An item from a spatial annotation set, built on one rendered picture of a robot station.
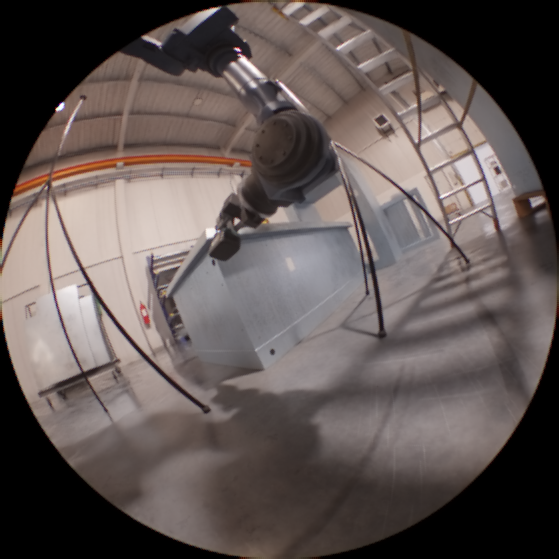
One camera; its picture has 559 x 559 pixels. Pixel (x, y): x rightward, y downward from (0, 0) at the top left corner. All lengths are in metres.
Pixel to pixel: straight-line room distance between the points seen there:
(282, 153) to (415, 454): 0.55
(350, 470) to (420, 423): 0.14
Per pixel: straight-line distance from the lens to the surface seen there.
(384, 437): 0.38
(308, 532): 0.34
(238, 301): 0.81
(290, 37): 9.10
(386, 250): 2.33
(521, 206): 2.07
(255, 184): 0.49
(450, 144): 10.86
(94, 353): 3.26
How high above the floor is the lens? 0.31
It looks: 2 degrees up
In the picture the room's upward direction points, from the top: 24 degrees counter-clockwise
